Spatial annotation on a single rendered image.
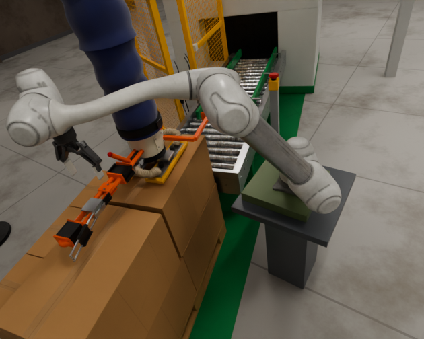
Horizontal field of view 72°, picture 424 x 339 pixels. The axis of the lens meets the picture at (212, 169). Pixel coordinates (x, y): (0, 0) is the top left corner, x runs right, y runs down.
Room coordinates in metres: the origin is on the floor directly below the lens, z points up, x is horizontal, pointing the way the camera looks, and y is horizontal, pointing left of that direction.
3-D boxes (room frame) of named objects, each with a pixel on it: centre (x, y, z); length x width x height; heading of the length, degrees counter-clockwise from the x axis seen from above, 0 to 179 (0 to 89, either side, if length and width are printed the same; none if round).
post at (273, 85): (1.92, -0.56, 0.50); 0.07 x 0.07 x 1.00; 64
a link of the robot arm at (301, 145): (1.06, -0.41, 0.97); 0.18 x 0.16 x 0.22; 5
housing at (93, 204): (0.89, 0.51, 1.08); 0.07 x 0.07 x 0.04; 64
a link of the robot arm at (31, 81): (0.92, 0.48, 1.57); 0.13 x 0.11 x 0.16; 6
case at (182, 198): (1.30, 0.31, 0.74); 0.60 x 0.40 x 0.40; 154
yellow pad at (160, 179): (1.27, 0.22, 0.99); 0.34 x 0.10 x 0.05; 154
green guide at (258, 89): (2.88, -0.77, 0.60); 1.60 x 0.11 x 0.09; 154
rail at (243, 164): (2.53, -0.67, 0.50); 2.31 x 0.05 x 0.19; 154
